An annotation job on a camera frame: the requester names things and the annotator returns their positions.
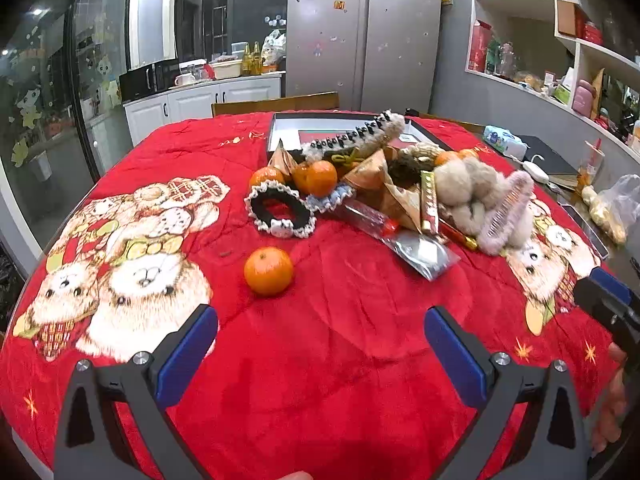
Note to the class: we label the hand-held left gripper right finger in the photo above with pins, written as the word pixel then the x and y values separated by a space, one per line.
pixel 452 355

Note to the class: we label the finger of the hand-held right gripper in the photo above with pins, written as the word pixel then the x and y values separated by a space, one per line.
pixel 597 297
pixel 607 279

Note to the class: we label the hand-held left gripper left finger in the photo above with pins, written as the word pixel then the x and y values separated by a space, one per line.
pixel 187 355

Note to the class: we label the clear packet silver disc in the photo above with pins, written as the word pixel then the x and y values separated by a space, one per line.
pixel 422 255

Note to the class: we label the orange mandarin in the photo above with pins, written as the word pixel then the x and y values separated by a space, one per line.
pixel 265 176
pixel 300 176
pixel 469 154
pixel 444 158
pixel 322 178
pixel 268 270

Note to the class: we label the pink fuzzy hair claw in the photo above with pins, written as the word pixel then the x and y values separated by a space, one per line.
pixel 505 210

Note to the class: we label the beige fluffy pompom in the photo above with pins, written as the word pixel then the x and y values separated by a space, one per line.
pixel 465 185

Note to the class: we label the black scrunchie white lace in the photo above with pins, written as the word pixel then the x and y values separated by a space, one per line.
pixel 295 200

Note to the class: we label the shallow black-rimmed box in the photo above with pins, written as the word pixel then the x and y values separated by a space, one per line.
pixel 287 130

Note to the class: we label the person's right hand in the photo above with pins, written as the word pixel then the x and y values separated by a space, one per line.
pixel 612 410

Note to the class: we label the person's left hand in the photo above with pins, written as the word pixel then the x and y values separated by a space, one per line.
pixel 292 476

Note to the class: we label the black phone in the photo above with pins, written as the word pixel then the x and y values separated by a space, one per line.
pixel 585 230

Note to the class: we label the clear plastic food bag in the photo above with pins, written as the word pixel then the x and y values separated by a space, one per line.
pixel 612 205

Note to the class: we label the drink cup with straw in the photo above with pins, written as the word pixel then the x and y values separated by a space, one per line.
pixel 590 165

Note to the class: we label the red and gold stick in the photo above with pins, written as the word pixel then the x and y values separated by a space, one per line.
pixel 457 236

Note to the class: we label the red printed bear blanket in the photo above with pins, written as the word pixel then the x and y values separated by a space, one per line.
pixel 325 385

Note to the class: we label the black notebook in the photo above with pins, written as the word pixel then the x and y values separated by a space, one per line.
pixel 545 157

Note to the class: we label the gold foil bar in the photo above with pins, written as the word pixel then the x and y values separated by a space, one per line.
pixel 429 205

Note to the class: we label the gold pyramid paper packet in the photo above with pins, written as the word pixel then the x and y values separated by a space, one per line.
pixel 405 205
pixel 282 160
pixel 370 170

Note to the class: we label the clear packet red contents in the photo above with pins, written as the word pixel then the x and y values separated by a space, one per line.
pixel 367 220

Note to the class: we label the blue white tissue pack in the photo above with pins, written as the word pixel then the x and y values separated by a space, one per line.
pixel 502 141

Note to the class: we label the pink container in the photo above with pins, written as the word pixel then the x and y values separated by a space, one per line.
pixel 582 97

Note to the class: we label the dark brown scrunchie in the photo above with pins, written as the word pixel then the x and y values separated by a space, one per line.
pixel 405 167

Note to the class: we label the cream knitted scrunchie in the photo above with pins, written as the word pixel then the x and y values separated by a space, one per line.
pixel 425 150

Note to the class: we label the wooden chair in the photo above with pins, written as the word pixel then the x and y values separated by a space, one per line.
pixel 450 120
pixel 275 102

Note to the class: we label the white fuzzy hair claw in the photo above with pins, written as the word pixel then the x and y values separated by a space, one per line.
pixel 395 122

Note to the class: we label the clear glass jar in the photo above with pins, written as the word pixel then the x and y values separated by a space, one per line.
pixel 506 60

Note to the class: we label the red tin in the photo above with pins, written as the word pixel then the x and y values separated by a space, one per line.
pixel 592 32

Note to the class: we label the white kitchen cabinet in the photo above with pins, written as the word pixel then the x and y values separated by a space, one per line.
pixel 200 100

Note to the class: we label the brown box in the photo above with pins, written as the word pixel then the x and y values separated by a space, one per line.
pixel 565 17

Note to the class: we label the tall red box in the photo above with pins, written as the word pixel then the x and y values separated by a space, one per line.
pixel 480 45

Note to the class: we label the white mug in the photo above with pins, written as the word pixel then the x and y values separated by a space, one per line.
pixel 185 79

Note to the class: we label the black microwave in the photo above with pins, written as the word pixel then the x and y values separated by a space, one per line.
pixel 145 80

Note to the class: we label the glass sliding door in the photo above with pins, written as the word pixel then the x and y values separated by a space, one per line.
pixel 50 110

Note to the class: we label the cream plastic basin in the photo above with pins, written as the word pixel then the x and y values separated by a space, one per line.
pixel 227 67

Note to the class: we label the yellow glass bottle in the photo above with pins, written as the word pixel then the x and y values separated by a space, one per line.
pixel 257 58
pixel 246 60

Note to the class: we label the silver double-door refrigerator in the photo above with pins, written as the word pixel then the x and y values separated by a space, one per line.
pixel 400 50

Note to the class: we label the white plastic bag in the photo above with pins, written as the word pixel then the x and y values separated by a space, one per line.
pixel 274 47

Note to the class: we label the dark kitchen window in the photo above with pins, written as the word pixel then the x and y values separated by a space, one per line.
pixel 250 15

